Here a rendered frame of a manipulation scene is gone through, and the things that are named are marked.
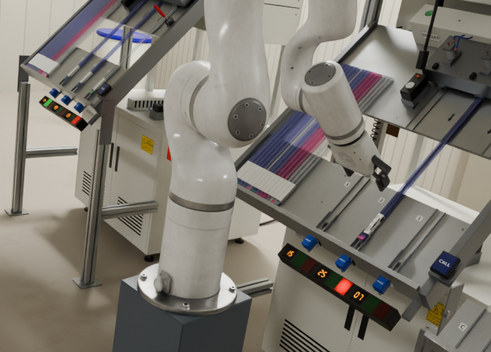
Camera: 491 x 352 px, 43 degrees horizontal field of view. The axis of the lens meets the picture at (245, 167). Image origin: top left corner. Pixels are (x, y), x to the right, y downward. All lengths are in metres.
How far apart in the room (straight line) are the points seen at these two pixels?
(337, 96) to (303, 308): 1.03
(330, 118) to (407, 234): 0.39
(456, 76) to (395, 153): 3.02
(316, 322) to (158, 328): 0.95
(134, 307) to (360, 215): 0.61
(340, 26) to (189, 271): 0.51
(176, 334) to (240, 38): 0.52
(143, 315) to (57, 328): 1.18
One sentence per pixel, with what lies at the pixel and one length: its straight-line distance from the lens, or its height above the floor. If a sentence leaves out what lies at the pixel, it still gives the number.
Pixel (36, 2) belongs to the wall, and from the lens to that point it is 5.58.
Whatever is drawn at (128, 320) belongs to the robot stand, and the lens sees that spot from 1.24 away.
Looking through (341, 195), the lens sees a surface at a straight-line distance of 1.59.
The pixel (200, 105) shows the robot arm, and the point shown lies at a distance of 1.02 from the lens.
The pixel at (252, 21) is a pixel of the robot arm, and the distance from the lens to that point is 1.03.
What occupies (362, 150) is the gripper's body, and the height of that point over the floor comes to 0.99.
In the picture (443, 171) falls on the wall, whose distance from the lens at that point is 4.54.
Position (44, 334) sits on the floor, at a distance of 2.32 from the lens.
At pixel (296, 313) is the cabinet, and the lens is 2.09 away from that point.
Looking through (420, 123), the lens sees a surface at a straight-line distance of 1.69.
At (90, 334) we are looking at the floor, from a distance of 2.33.
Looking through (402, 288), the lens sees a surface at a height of 0.70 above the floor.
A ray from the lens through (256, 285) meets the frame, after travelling 2.10.
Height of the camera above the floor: 1.29
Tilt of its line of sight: 17 degrees down
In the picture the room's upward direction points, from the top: 10 degrees clockwise
